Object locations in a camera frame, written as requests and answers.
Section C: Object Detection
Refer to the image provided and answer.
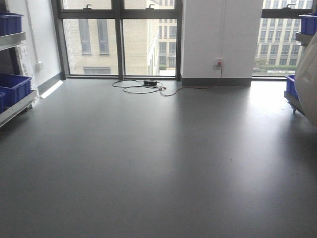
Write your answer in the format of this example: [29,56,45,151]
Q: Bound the left metal shelf rack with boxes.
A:
[0,32,36,126]

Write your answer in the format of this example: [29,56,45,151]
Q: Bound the blue bin lower right shelf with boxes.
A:
[286,74,299,100]

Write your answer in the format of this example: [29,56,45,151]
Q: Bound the black coiled cable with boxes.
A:
[112,79,163,94]

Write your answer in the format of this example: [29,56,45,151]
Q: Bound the right metal shelf rack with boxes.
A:
[284,32,313,116]

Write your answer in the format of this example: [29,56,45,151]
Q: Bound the white wall conduit box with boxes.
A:
[35,61,44,71]

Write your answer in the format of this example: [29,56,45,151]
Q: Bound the blue bin upper left shelf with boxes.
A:
[0,11,23,36]

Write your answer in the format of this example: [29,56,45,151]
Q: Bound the white foam board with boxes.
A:
[15,43,40,107]

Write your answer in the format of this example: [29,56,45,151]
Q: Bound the blue bin lower left shelf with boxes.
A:
[0,73,32,107]

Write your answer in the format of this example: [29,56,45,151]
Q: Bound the blue bin shelf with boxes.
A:
[286,74,299,100]
[0,73,32,107]
[299,13,317,36]
[0,11,23,36]

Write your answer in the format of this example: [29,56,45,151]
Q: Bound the red power cable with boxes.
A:
[159,64,223,97]

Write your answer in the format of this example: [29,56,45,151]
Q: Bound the blue bin upper right shelf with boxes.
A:
[299,13,317,36]

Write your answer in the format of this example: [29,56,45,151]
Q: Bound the metal shelf rack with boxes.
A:
[0,32,36,126]
[284,32,313,116]

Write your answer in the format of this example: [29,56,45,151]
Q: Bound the wall power socket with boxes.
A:
[215,58,222,68]

